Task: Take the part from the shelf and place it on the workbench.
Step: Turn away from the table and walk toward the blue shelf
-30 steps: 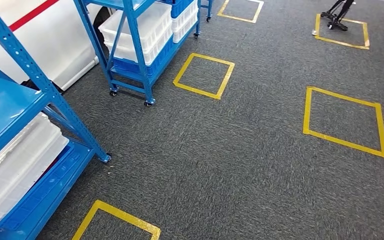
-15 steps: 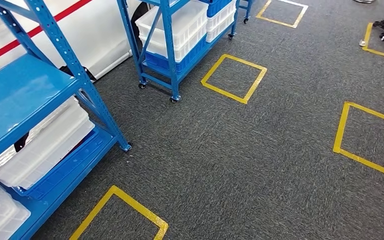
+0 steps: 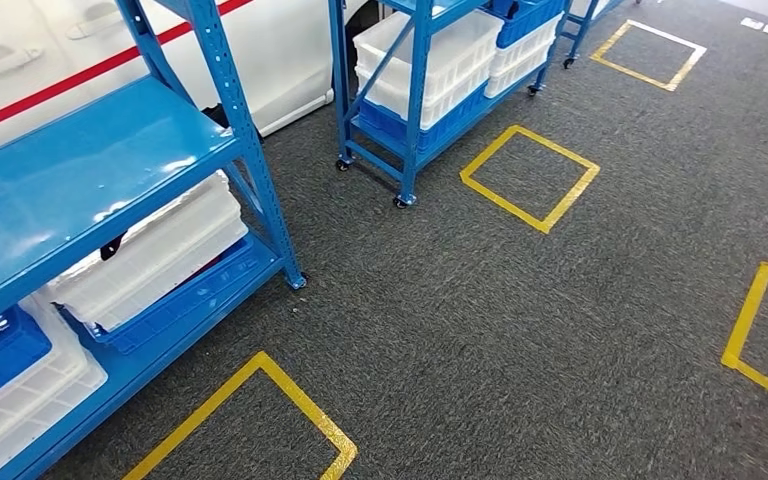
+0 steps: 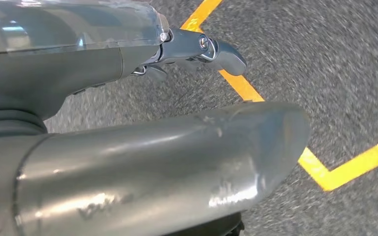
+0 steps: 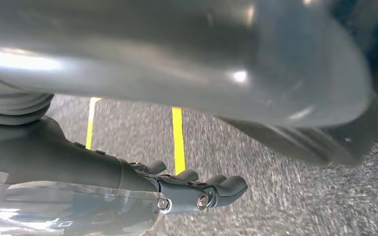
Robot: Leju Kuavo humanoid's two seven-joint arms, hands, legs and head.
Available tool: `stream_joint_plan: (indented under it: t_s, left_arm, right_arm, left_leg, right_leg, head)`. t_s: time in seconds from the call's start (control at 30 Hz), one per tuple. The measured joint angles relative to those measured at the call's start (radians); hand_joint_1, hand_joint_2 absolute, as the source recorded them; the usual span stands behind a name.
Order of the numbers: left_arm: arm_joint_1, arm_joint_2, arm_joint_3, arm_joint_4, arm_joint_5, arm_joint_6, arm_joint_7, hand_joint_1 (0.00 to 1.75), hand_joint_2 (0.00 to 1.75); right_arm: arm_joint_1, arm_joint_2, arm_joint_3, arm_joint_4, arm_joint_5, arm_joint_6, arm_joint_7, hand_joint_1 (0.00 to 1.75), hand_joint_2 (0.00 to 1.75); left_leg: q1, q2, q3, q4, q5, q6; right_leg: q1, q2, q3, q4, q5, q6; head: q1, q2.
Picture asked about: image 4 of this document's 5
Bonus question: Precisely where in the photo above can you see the black robot body part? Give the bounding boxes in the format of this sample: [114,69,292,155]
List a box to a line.
[166,212,245,236]

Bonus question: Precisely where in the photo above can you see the yellow floor tape square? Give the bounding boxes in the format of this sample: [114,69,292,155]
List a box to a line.
[180,0,378,192]

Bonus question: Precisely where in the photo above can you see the left robot arm sleeve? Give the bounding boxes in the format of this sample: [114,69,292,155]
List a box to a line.
[0,109,48,141]

